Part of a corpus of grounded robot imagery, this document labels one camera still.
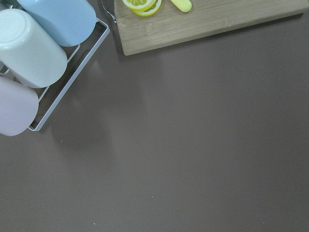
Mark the yellow plastic knife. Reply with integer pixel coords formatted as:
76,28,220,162
171,0,192,13

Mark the lemon slice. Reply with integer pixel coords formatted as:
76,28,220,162
122,0,155,11
131,0,162,17

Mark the white cup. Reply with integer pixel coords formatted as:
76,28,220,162
0,9,67,88

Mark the blue cup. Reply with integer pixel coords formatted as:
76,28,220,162
19,0,97,47

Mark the wooden cutting board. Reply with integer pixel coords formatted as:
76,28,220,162
114,0,309,56

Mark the pink cup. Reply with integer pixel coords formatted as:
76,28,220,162
0,77,39,136

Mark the white wire cup rack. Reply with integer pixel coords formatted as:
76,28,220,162
0,0,111,132

